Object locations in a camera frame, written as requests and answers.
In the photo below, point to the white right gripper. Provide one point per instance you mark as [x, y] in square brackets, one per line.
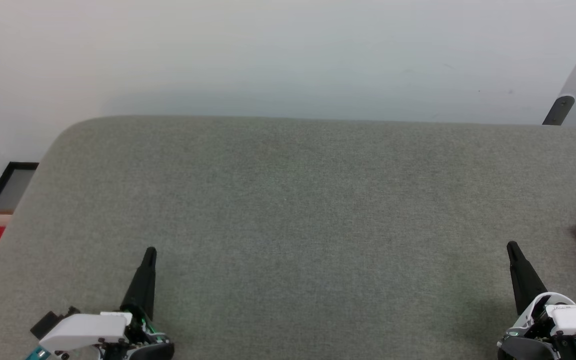
[568, 330]

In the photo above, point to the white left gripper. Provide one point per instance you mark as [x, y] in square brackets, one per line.
[90, 332]

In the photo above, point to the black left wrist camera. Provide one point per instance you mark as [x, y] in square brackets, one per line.
[48, 322]

